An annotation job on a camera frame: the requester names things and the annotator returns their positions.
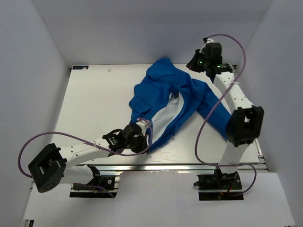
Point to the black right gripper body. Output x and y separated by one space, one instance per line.
199 62

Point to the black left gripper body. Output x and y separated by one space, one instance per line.
138 144

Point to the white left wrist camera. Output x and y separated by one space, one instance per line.
143 124

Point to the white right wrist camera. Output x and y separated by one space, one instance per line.
206 41

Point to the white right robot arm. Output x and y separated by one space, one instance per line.
245 123

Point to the aluminium table front rail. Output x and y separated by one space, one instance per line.
259 167

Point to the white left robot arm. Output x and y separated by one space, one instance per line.
54 165

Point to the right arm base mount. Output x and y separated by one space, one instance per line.
210 190

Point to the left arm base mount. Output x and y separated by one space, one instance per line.
102 186

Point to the blue left corner label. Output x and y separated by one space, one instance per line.
80 67

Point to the blue zip-up jacket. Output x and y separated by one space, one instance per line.
168 97

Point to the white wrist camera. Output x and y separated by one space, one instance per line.
206 41
143 124

